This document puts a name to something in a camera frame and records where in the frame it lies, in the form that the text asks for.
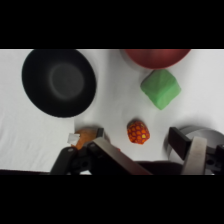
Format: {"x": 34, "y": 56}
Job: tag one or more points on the black bowl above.
{"x": 59, "y": 82}

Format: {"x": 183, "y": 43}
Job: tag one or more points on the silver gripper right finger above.
{"x": 195, "y": 155}

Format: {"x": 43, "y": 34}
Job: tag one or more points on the red ball with orange pattern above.
{"x": 138, "y": 132}

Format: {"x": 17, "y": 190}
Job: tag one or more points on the red bowl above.
{"x": 156, "y": 58}

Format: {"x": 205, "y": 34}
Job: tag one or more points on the grey round bowl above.
{"x": 213, "y": 136}

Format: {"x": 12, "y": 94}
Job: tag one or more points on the orange toy with white tag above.
{"x": 85, "y": 136}

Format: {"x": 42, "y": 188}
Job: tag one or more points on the green soft cube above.
{"x": 160, "y": 88}

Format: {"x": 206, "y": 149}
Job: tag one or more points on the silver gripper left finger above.
{"x": 115, "y": 155}

